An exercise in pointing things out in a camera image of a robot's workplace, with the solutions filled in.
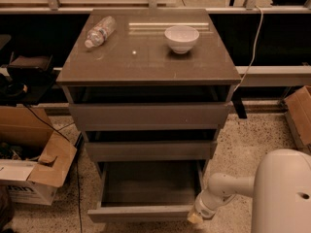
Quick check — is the grey drawer cabinet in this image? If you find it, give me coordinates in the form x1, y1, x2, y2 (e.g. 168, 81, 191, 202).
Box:
55, 8, 242, 180

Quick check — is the white ceramic bowl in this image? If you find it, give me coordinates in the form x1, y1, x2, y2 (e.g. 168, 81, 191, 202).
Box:
164, 25, 199, 54

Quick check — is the grey top drawer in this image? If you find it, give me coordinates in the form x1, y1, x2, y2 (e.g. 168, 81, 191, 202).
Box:
68, 87, 231, 132

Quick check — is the open cardboard box left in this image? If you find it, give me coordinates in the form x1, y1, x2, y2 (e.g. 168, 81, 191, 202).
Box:
0, 107, 77, 205

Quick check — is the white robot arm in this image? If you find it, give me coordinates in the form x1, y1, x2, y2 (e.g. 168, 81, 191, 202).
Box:
188, 149, 311, 233

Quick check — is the cardboard box right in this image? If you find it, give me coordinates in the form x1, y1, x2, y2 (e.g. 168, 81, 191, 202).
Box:
285, 85, 311, 151

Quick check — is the grey middle drawer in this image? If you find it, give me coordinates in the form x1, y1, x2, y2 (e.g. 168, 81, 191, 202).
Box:
86, 129, 217, 162

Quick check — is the white hanging cable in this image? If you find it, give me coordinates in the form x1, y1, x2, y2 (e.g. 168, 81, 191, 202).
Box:
232, 6, 264, 94

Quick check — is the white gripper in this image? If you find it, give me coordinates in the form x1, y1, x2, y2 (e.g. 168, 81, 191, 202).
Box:
187, 190, 234, 224

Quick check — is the grey bottom drawer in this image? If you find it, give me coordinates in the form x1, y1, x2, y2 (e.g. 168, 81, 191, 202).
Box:
87, 160, 203, 223

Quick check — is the black floor cable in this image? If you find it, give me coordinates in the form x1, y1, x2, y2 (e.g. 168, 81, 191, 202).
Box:
23, 104, 85, 233

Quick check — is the clear plastic water bottle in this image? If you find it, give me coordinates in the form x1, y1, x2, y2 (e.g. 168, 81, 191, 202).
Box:
85, 17, 117, 49

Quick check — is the black shelf with items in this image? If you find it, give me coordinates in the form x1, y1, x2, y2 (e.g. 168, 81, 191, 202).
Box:
0, 34, 57, 107

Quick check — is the grey drawer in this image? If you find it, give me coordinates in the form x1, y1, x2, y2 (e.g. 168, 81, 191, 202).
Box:
68, 87, 231, 132
86, 129, 217, 162
87, 160, 203, 223

